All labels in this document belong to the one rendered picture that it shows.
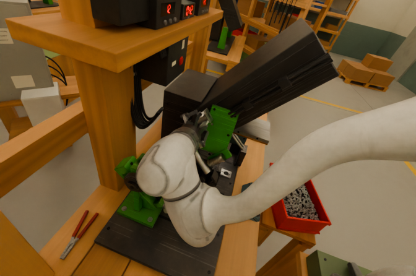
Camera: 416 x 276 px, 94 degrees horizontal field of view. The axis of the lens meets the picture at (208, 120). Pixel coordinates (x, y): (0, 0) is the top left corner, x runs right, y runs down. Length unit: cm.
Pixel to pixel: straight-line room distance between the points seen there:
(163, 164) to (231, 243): 55
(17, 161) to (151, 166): 35
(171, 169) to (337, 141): 29
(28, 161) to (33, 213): 146
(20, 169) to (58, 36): 35
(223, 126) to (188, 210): 42
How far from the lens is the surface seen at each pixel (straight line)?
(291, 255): 132
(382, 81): 730
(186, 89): 93
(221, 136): 82
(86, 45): 45
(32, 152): 66
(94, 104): 67
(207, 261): 84
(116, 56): 41
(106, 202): 95
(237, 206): 45
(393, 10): 1093
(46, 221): 203
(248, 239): 91
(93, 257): 87
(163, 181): 41
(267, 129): 102
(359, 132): 34
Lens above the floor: 169
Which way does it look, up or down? 36 degrees down
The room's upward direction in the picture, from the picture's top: 14 degrees clockwise
